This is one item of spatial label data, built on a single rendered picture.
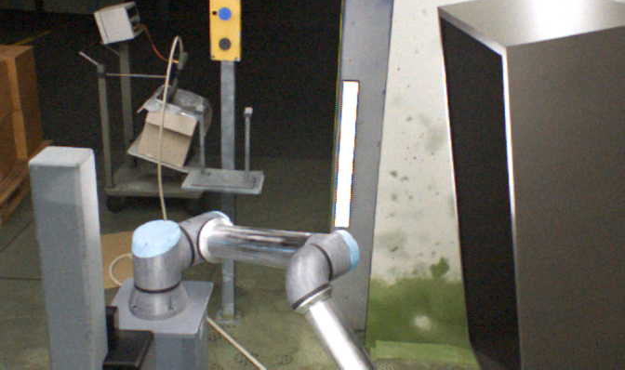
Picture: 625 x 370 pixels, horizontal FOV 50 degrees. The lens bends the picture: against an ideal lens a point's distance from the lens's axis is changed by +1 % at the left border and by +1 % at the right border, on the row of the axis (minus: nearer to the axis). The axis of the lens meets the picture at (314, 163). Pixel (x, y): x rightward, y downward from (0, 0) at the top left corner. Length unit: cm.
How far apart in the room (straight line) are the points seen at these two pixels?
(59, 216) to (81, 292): 9
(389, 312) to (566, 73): 176
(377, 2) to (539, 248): 124
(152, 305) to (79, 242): 150
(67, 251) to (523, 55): 105
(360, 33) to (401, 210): 76
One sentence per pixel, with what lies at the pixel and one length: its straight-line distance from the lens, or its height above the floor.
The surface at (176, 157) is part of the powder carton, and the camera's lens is 426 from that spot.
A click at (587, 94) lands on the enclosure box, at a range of 157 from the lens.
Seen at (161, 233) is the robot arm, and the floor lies 91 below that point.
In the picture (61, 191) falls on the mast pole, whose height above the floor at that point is 161.
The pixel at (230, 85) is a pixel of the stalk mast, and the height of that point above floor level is 117.
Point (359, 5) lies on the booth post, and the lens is 256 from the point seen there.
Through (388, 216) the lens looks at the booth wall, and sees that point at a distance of 282.
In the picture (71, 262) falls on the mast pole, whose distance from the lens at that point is 74.
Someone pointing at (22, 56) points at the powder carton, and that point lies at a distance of 507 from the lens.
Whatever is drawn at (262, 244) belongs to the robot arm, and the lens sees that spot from 199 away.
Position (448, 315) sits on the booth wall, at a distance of 309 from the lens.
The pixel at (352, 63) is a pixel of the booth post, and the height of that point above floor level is 134.
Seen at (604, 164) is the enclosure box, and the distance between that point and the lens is 165.
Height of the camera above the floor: 188
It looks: 21 degrees down
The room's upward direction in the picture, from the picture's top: 3 degrees clockwise
